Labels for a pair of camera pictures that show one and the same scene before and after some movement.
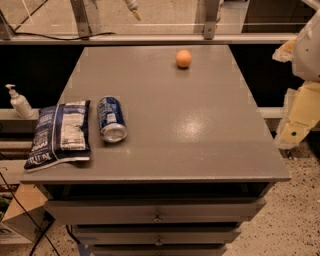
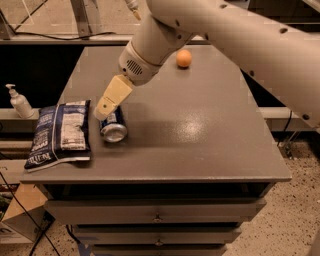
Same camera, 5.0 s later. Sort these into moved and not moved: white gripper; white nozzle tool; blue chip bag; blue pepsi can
Moved: white gripper
Not moved: white nozzle tool; blue pepsi can; blue chip bag
